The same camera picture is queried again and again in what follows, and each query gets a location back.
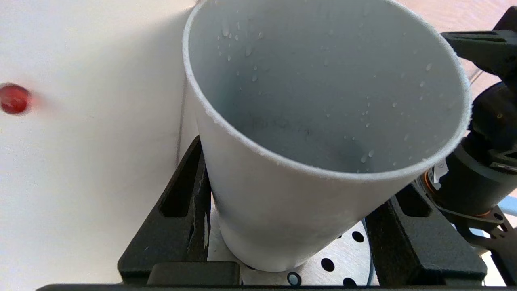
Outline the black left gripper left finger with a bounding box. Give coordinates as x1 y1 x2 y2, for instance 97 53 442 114
118 135 241 283

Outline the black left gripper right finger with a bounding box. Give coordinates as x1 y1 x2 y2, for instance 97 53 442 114
364 184 487 283

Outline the grey plastic cup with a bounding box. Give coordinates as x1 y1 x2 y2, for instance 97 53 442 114
183 0 472 272

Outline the large perforated steel drip tray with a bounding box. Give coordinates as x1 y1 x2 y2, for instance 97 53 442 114
208 210 374 285

